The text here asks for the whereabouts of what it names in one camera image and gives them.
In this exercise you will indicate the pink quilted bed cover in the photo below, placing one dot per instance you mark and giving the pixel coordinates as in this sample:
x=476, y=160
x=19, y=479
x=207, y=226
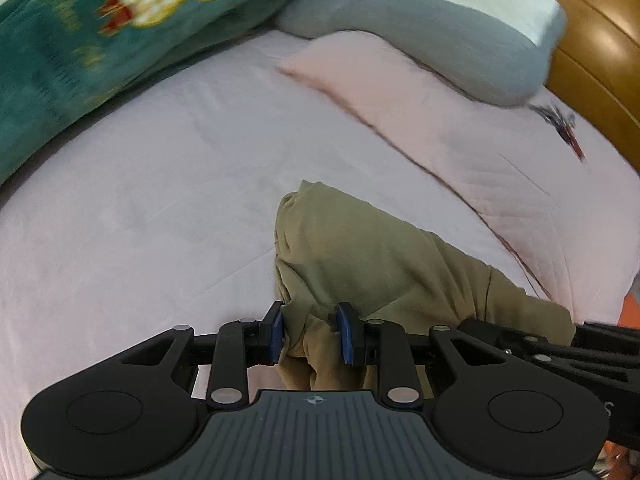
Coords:
x=150, y=185

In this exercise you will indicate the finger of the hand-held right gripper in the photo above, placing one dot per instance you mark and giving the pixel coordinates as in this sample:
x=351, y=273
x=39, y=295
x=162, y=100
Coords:
x=530, y=350

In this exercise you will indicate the wooden headboard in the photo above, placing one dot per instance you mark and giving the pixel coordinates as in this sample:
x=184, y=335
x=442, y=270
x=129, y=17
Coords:
x=600, y=60

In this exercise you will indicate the khaki pants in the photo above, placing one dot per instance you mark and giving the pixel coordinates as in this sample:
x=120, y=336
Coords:
x=375, y=260

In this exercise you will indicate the green printed plush blanket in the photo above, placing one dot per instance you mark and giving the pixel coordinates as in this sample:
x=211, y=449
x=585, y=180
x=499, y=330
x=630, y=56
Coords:
x=60, y=70

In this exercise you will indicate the orange cloth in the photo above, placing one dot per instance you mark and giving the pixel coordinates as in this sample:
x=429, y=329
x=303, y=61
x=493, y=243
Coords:
x=631, y=312

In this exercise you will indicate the pink pillow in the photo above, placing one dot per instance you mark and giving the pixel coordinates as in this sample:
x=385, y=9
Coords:
x=475, y=135

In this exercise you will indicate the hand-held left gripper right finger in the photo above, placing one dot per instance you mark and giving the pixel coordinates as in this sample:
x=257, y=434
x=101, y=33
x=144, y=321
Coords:
x=345, y=335

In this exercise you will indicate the grey pillow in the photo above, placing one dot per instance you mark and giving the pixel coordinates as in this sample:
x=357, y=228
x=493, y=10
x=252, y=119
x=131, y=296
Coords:
x=425, y=30

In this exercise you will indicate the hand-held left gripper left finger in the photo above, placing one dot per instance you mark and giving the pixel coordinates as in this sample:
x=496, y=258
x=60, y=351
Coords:
x=276, y=335

